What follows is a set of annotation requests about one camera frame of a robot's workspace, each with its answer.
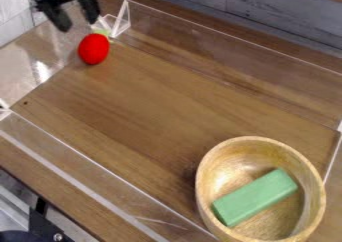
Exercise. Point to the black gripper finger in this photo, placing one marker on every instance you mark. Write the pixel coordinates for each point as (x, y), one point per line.
(91, 10)
(58, 17)

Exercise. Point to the red plush strawberry toy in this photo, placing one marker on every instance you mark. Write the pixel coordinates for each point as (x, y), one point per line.
(94, 47)

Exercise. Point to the wooden bowl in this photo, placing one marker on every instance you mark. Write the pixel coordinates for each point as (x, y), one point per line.
(237, 162)

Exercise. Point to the green rectangular block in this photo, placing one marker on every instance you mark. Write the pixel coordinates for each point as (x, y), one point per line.
(250, 199)

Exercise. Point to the clear acrylic corner bracket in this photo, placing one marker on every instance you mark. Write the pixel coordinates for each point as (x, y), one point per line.
(111, 25)

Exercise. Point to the clear acrylic barrier wall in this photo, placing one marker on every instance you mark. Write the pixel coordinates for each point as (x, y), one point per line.
(106, 138)

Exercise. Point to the black metal clamp bracket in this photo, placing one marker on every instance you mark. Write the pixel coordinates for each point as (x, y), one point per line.
(43, 228)

